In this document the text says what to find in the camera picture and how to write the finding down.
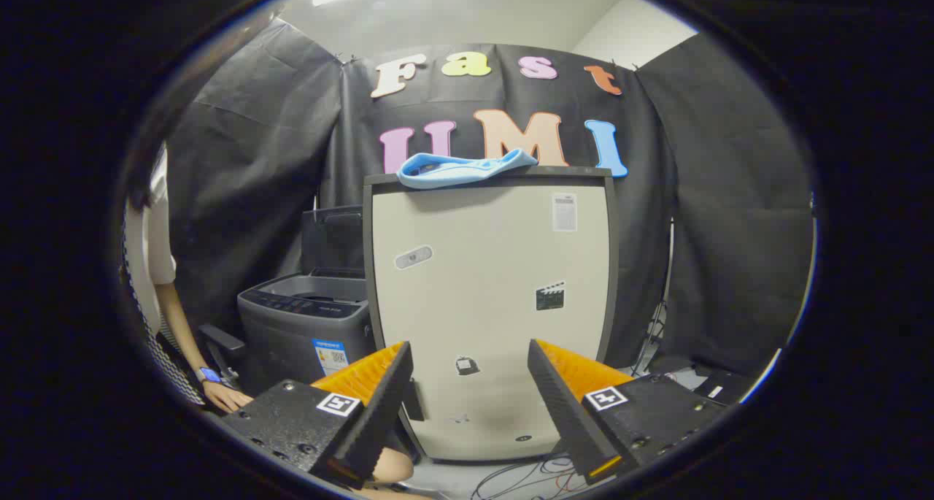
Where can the grey washing machine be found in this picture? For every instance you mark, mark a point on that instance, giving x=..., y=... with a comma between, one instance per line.
x=292, y=332

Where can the black white patterned garment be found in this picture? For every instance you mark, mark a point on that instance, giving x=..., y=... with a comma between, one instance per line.
x=171, y=372

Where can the black office chair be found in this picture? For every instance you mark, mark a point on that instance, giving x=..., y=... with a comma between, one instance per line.
x=219, y=339

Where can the beige cabinet with grey frame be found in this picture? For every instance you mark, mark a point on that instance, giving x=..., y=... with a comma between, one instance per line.
x=489, y=266

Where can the person's white shirt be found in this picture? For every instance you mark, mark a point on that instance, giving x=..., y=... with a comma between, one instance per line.
x=157, y=252

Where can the black flat box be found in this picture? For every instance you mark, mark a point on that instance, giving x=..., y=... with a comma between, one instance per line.
x=722, y=387

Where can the light blue cloth garment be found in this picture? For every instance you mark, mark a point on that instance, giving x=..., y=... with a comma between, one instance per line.
x=452, y=173

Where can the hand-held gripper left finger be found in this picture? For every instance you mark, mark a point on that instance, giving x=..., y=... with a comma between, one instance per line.
x=379, y=412

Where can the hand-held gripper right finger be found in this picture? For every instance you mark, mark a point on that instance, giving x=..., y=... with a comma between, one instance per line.
x=562, y=412

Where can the person's leg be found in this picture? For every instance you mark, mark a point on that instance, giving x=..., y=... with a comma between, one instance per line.
x=394, y=467

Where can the black backdrop cloth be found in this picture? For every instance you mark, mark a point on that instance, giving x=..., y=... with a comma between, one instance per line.
x=255, y=157

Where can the person's wristwatch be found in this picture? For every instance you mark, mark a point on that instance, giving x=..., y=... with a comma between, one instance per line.
x=209, y=374

